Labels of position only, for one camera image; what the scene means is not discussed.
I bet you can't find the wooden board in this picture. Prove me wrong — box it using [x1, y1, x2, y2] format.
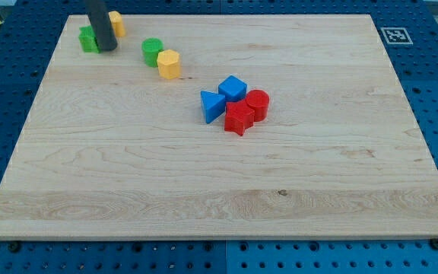
[0, 14, 438, 241]

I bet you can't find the yellow block behind rod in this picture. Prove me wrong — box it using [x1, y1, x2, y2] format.
[108, 11, 126, 37]

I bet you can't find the red cylinder block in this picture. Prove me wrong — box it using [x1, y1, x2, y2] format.
[246, 89, 270, 122]

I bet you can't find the green cylinder block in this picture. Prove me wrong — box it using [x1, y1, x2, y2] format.
[141, 37, 163, 67]

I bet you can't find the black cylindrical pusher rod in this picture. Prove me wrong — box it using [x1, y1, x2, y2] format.
[84, 0, 118, 52]

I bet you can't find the white fiducial marker tag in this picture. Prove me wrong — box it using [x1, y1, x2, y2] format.
[381, 27, 413, 45]

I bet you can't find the blue cube block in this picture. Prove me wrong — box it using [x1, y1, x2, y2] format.
[218, 75, 247, 102]

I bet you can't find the red star block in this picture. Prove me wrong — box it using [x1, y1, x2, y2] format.
[224, 99, 255, 136]

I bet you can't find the blue triangle block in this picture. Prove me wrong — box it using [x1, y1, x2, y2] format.
[200, 91, 226, 123]

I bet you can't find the green star block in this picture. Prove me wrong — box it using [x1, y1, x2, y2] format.
[78, 25, 100, 53]

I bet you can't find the yellow hexagon block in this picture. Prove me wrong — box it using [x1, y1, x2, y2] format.
[157, 49, 181, 79]

